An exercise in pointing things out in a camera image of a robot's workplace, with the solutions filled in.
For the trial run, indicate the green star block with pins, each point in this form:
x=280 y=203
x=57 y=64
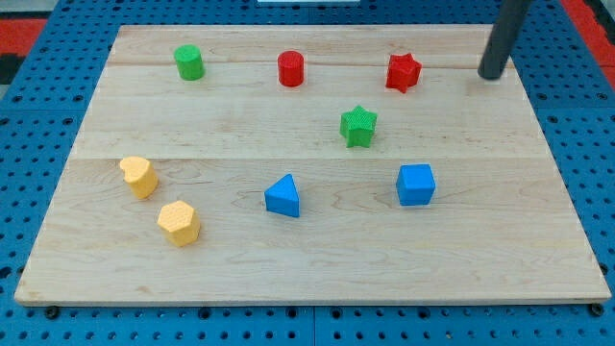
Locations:
x=358 y=127

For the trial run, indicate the red star block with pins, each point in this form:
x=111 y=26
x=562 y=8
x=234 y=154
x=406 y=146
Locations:
x=403 y=72

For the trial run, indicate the blue triangle block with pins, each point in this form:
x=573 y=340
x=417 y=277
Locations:
x=282 y=197

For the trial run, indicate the light wooden board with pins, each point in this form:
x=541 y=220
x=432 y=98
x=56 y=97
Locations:
x=500 y=228

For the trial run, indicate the blue cube block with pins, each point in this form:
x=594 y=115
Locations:
x=415 y=184

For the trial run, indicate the red cylinder block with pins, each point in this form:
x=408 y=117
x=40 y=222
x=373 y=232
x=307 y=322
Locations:
x=291 y=68

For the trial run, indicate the yellow hexagon block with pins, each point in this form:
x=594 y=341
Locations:
x=179 y=222

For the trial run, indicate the green cylinder block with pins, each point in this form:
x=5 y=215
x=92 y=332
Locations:
x=189 y=62

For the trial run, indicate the yellow heart block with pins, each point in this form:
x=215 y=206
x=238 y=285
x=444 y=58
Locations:
x=139 y=175

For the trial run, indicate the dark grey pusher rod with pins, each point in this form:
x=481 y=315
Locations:
x=502 y=38

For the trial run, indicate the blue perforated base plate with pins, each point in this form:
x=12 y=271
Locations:
x=42 y=110

